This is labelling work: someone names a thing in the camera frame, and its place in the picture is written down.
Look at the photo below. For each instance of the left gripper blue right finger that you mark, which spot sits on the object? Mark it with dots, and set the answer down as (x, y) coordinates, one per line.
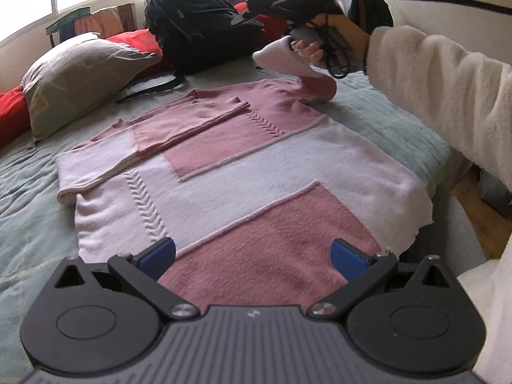
(365, 274)

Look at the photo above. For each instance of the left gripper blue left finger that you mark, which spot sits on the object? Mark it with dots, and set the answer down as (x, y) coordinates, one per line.
(139, 275)

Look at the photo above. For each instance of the pink and white sweater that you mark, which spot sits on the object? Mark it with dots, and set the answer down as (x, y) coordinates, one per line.
(252, 184)

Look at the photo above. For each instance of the wooden chair with clothes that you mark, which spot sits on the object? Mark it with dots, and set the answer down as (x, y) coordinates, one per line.
(369, 15)

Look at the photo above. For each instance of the person's right hand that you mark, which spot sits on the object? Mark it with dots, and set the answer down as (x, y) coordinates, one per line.
(331, 41)

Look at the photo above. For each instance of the red quilt behind backpack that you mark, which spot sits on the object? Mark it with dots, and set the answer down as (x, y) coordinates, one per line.
(141, 39)

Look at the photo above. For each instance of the black backpack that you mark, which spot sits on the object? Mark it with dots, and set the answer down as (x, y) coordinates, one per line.
(195, 35)

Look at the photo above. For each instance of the green plaid bed blanket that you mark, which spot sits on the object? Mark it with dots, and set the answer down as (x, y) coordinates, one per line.
(37, 232)

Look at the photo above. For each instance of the white fleece left sleeve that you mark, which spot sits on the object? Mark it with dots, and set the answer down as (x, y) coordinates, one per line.
(489, 287)

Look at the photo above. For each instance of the white fleece sleeve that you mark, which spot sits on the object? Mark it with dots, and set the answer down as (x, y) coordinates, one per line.
(463, 96)
(489, 287)

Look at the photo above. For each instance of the white fleece right sleeve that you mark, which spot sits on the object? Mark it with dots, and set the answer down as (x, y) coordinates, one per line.
(463, 96)

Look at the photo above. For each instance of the red pillow at headboard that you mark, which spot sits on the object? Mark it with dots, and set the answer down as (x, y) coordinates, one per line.
(14, 117)

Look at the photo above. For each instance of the grey pillow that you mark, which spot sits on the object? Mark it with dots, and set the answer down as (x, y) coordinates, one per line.
(77, 76)

